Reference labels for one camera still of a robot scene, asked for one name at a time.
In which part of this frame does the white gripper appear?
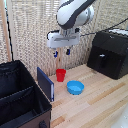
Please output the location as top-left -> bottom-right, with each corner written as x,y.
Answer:
46,30 -> 81,59

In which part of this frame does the cornflower blue bowl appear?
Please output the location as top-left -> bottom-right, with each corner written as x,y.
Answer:
66,80 -> 85,96

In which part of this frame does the red plastic cup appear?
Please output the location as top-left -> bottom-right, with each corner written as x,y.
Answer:
55,68 -> 67,83

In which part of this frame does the black fabric storage box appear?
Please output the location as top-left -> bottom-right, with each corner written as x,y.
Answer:
0,59 -> 53,128

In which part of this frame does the woven bamboo screen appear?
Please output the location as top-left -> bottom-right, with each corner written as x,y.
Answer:
0,0 -> 128,80

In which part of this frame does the dark blue book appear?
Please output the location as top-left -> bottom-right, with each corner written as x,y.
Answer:
36,66 -> 55,103

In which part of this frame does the black paper shredder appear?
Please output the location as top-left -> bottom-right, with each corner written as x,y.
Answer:
86,28 -> 128,81

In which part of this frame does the black cable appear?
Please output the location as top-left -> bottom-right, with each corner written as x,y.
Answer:
79,17 -> 128,37

